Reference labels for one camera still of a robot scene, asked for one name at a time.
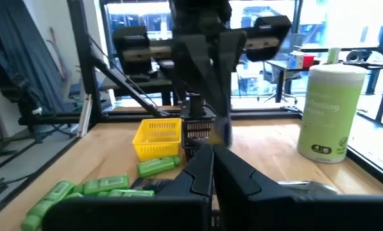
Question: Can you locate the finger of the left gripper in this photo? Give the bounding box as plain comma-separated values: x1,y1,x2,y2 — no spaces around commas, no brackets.
217,30,248,129
174,33,226,144

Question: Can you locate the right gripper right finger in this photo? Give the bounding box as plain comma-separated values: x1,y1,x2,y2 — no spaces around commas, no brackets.
213,143,383,231

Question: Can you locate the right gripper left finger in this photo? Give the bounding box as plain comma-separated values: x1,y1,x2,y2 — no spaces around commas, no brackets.
42,143,215,231

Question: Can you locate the dark toiletry tube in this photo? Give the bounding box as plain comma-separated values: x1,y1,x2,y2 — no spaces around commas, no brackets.
129,177,173,195

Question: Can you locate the black slotted plastic basket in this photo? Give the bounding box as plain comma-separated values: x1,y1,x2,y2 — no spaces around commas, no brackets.
181,119,218,163

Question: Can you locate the yellow slotted plastic basket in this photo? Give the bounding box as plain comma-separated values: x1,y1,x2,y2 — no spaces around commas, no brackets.
132,117,183,162

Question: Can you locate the red box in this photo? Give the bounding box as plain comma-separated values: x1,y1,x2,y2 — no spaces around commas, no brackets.
302,54,317,69

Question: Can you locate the green white wipes canister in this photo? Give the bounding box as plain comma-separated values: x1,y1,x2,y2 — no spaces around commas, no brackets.
296,63,368,164

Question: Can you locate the silver aluminium profile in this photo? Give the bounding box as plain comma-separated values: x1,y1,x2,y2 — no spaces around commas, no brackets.
76,92,93,139

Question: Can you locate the black office desk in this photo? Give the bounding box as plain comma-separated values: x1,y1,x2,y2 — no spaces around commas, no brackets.
268,46,383,129

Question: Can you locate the blue curtain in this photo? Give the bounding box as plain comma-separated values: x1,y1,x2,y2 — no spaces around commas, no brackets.
0,0,78,113

